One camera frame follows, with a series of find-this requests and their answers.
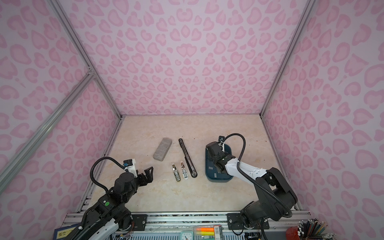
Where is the olive white stapler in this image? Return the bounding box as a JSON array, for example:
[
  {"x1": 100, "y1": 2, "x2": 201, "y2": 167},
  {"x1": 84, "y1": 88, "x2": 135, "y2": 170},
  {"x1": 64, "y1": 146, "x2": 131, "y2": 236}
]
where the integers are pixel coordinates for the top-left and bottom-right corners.
[{"x1": 172, "y1": 164, "x2": 181, "y2": 182}]

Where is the pink white stapler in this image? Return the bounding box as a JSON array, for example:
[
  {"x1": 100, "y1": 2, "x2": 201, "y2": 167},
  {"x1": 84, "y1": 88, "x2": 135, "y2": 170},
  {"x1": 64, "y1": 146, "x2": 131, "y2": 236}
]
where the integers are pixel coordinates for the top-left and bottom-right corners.
[{"x1": 181, "y1": 162, "x2": 189, "y2": 180}]

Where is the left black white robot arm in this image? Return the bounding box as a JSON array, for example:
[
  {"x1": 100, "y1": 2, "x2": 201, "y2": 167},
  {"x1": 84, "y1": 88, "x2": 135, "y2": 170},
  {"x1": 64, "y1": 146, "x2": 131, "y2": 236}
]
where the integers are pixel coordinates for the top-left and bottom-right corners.
[{"x1": 65, "y1": 167, "x2": 154, "y2": 240}]

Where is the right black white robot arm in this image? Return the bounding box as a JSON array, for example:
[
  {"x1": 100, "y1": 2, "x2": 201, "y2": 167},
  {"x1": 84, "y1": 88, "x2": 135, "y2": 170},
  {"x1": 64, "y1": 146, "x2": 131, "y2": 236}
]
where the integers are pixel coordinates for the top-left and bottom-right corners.
[{"x1": 206, "y1": 142, "x2": 298, "y2": 229}]

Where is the teal plastic tray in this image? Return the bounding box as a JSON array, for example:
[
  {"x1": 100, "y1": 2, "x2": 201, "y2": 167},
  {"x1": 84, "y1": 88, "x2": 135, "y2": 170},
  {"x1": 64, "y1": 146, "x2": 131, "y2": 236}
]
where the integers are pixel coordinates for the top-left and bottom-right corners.
[{"x1": 205, "y1": 149, "x2": 233, "y2": 183}]

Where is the grey stone block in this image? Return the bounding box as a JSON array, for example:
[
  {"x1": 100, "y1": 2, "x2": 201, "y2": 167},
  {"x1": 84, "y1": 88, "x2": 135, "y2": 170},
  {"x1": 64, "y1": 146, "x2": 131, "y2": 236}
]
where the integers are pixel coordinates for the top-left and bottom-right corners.
[{"x1": 153, "y1": 138, "x2": 173, "y2": 162}]

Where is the small teal clock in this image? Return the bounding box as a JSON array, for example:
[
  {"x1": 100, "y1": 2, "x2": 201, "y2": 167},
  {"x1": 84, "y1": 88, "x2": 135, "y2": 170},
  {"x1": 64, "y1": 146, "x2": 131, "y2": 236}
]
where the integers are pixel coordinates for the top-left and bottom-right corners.
[{"x1": 180, "y1": 231, "x2": 194, "y2": 240}]

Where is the highlighter marker box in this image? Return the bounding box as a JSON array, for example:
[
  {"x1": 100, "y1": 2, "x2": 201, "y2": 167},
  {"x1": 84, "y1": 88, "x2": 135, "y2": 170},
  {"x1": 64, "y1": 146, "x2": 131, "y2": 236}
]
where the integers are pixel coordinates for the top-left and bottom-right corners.
[{"x1": 194, "y1": 225, "x2": 224, "y2": 240}]

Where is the blue book yellow label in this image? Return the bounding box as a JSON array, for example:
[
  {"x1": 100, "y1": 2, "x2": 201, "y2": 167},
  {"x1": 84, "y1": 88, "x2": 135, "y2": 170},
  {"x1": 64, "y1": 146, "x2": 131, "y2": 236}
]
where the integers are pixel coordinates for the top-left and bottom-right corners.
[{"x1": 53, "y1": 224, "x2": 78, "y2": 240}]

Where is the red pen holder with pens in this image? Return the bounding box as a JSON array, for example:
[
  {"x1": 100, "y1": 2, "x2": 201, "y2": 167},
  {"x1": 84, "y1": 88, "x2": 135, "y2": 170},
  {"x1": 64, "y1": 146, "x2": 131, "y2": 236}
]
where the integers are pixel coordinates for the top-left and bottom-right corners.
[{"x1": 286, "y1": 218, "x2": 336, "y2": 240}]

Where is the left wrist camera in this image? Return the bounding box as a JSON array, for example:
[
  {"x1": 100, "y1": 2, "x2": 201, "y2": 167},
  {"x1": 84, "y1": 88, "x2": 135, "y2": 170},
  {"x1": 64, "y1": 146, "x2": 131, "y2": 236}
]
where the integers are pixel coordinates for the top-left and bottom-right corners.
[{"x1": 123, "y1": 159, "x2": 138, "y2": 178}]

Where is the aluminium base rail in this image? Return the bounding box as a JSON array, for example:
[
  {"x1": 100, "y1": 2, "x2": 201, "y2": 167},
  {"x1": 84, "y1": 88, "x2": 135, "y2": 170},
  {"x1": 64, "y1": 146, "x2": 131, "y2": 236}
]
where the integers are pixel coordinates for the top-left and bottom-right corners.
[{"x1": 61, "y1": 209, "x2": 313, "y2": 240}]

